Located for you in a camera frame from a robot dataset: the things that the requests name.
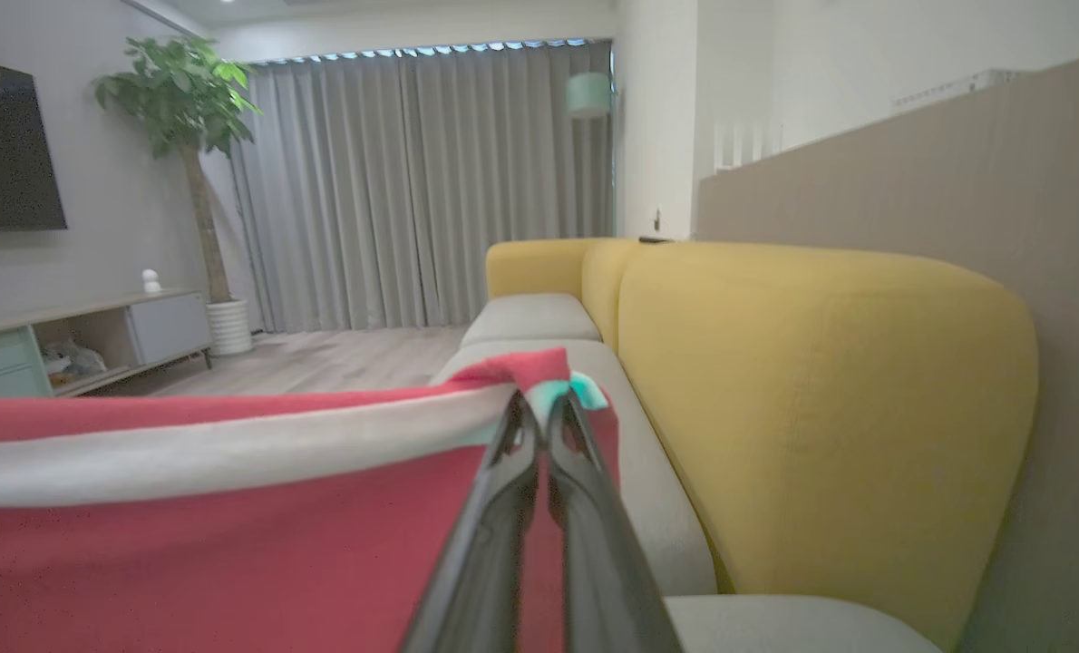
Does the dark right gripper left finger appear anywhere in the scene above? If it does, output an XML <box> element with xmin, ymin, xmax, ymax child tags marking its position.
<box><xmin>401</xmin><ymin>392</ymin><xmax>541</xmax><ymax>653</ymax></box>

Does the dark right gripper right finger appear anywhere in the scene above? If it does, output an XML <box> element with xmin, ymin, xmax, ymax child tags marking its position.
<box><xmin>546</xmin><ymin>392</ymin><xmax>685</xmax><ymax>653</ymax></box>

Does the red white basketball jersey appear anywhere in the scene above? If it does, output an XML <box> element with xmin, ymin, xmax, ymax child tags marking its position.
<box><xmin>0</xmin><ymin>347</ymin><xmax>622</xmax><ymax>653</ymax></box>

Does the grey sofa seat cushion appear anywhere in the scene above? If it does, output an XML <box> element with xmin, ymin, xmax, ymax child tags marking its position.
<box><xmin>431</xmin><ymin>340</ymin><xmax>718</xmax><ymax>598</ymax></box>
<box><xmin>460</xmin><ymin>292</ymin><xmax>603</xmax><ymax>349</ymax></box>

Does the large grey sofa cushion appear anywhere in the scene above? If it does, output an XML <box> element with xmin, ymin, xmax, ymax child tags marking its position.
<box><xmin>665</xmin><ymin>594</ymin><xmax>945</xmax><ymax>653</ymax></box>

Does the large yellow sofa backrest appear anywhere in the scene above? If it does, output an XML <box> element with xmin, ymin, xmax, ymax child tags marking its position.
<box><xmin>617</xmin><ymin>240</ymin><xmax>1040</xmax><ymax>650</ymax></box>

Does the narrow yellow sofa backrest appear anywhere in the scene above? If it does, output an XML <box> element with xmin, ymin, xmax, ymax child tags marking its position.
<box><xmin>580</xmin><ymin>238</ymin><xmax>651</xmax><ymax>353</ymax></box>

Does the yellow sofa end backrest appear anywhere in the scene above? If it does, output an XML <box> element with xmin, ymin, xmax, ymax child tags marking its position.
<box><xmin>486</xmin><ymin>238</ymin><xmax>599</xmax><ymax>302</ymax></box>

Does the white ribbed plant pot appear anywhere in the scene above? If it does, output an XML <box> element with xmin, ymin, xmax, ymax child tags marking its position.
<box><xmin>205</xmin><ymin>298</ymin><xmax>256</xmax><ymax>357</ymax></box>

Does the grey pleated curtain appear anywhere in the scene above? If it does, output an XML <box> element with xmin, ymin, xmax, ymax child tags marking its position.
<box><xmin>229</xmin><ymin>38</ymin><xmax>616</xmax><ymax>335</ymax></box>

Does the grey cabinet door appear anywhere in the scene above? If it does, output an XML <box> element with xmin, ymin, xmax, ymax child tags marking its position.
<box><xmin>126</xmin><ymin>292</ymin><xmax>213</xmax><ymax>366</ymax></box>

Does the mint lamp shade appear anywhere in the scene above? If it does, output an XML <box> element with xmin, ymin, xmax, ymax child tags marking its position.
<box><xmin>564</xmin><ymin>72</ymin><xmax>614</xmax><ymax>120</ymax></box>

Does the grey plush toy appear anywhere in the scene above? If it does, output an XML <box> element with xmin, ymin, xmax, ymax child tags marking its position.
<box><xmin>41</xmin><ymin>340</ymin><xmax>107</xmax><ymax>379</ymax></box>

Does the low wooden tv cabinet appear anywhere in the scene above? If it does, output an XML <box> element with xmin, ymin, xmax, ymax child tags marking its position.
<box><xmin>0</xmin><ymin>288</ymin><xmax>215</xmax><ymax>401</ymax></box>

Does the beige low partition panel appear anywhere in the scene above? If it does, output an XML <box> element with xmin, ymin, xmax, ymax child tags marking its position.
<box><xmin>695</xmin><ymin>45</ymin><xmax>1079</xmax><ymax>653</ymax></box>

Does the green leafy indoor tree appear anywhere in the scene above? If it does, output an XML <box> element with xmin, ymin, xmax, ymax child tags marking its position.
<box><xmin>92</xmin><ymin>36</ymin><xmax>265</xmax><ymax>306</ymax></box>

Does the black flat television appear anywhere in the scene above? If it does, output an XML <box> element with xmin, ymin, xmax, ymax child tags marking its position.
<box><xmin>0</xmin><ymin>53</ymin><xmax>68</xmax><ymax>233</ymax></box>

